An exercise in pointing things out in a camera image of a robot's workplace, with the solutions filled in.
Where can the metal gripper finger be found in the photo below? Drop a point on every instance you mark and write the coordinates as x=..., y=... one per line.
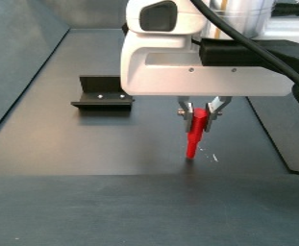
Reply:
x=185, y=111
x=214, y=108

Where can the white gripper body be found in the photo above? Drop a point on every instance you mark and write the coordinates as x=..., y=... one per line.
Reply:
x=159, y=57

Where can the red peg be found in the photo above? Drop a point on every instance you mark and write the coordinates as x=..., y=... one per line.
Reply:
x=193, y=135

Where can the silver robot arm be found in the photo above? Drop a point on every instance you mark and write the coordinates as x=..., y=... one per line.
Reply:
x=250, y=20

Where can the black angle bracket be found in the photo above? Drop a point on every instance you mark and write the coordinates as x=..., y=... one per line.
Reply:
x=103, y=94

